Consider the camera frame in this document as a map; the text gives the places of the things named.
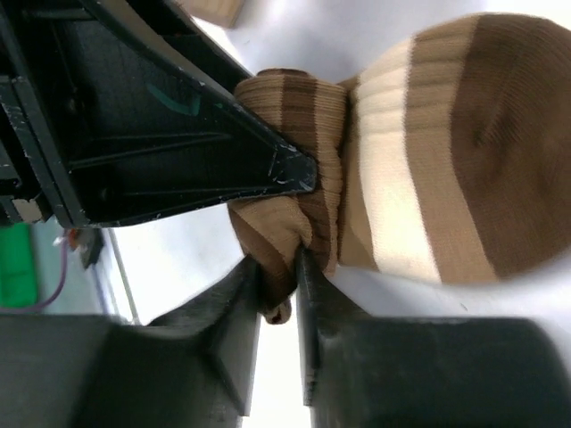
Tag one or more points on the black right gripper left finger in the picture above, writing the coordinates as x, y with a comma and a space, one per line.
191, 367

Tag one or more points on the tan brown striped sock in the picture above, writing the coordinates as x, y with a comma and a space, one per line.
446, 161

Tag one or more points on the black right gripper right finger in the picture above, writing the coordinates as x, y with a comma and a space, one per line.
361, 370

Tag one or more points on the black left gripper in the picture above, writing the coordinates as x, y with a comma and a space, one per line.
82, 105

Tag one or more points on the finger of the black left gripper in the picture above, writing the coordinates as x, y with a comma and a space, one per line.
224, 151

